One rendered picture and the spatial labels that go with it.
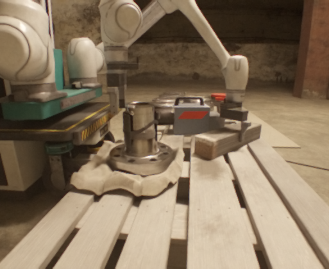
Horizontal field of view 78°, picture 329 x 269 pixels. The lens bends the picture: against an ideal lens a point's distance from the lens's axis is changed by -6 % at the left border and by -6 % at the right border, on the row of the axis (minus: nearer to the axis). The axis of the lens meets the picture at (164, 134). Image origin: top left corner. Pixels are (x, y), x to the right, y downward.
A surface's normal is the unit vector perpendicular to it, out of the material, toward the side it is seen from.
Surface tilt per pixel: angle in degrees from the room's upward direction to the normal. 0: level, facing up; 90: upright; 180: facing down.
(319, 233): 0
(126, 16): 98
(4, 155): 90
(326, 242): 0
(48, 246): 0
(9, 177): 90
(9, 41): 96
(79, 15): 90
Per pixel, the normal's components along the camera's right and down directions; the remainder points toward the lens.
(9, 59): 0.33, 0.31
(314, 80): -0.12, 0.29
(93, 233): 0.00, -0.96
